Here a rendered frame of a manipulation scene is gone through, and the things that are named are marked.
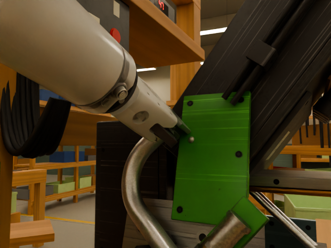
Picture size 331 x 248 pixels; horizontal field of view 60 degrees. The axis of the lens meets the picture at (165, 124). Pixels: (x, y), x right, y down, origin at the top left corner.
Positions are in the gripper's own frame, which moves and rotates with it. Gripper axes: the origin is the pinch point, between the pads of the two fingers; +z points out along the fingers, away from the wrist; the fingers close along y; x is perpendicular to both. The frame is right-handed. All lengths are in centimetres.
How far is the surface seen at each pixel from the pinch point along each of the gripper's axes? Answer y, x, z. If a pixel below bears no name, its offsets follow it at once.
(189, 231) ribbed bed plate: -14.2, 8.1, 5.1
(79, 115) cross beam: 29.5, 17.8, 14.0
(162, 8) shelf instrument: 41.5, -18.7, 18.5
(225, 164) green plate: -10.8, -3.1, 2.9
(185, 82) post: 53, -11, 69
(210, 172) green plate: -10.1, -0.6, 2.9
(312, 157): 119, -154, 825
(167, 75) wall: 632, -22, 766
